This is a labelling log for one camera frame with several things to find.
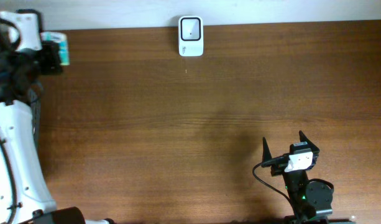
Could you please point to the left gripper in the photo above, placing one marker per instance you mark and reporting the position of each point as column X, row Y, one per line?
column 51, row 50

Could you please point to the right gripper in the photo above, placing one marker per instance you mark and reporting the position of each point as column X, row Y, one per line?
column 314, row 151

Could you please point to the teal tissue pack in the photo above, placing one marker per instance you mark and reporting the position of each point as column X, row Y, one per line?
column 62, row 41

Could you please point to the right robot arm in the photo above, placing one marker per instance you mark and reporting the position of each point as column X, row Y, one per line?
column 310, row 199

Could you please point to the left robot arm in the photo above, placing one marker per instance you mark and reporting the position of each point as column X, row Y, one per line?
column 24, row 195

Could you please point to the white barcode scanner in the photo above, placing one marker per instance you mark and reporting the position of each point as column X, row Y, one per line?
column 190, row 36

